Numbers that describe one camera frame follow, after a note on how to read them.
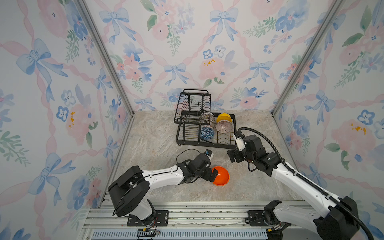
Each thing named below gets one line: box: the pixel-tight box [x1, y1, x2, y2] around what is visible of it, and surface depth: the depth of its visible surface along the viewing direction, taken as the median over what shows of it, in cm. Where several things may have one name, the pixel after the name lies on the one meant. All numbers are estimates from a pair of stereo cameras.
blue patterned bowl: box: [200, 127, 215, 140], surface depth 105 cm
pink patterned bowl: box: [215, 119, 233, 134], surface depth 108 cm
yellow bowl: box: [216, 113, 232, 123], surface depth 108 cm
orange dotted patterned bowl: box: [205, 119, 215, 128], surface depth 85 cm
